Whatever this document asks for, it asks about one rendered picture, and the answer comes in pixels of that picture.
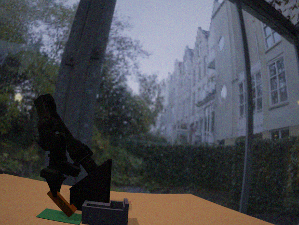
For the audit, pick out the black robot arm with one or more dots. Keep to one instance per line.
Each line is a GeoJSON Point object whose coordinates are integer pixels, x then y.
{"type": "Point", "coordinates": [49, 123]}

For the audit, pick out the orange l-shaped part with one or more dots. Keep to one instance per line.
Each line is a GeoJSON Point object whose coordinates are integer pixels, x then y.
{"type": "Point", "coordinates": [62, 204]}

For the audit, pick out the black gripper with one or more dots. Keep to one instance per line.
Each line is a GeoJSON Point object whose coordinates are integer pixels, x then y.
{"type": "Point", "coordinates": [52, 174]}

